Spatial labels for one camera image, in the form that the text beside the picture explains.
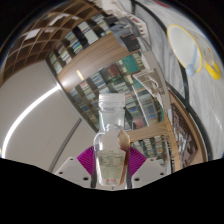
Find flat round red coaster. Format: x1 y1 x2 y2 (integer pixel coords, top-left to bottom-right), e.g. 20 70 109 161
153 0 171 8

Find dark grey architectural model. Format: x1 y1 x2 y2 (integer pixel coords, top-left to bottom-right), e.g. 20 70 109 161
111 16 143 52

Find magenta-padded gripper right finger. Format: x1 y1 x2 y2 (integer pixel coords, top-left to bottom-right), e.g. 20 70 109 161
124 146 168 189

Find white city block model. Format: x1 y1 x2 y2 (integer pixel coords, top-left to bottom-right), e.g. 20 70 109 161
99 0 133 21

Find pale blue spoon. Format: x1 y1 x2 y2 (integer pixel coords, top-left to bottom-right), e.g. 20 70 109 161
185 41 200 76

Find clear plastic drink bottle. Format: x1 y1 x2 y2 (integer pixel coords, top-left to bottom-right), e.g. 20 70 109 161
92 93 132 188

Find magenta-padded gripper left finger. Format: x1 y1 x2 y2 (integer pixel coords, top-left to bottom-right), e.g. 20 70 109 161
54 146 98 189

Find open wooden cubby shelf unit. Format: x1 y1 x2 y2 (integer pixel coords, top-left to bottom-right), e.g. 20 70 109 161
3 0 101 78

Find white mug with yellow handle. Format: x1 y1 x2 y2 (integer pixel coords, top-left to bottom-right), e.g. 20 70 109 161
166 23 222 81

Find white architectural model with ramp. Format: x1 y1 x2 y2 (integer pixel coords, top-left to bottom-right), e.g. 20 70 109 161
132 68 167 101

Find tall bookshelf wall with books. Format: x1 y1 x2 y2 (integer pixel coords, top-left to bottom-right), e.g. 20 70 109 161
46 11 174 168

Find white ceiling light strips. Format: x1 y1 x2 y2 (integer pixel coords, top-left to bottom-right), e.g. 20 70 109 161
1 84 61 158

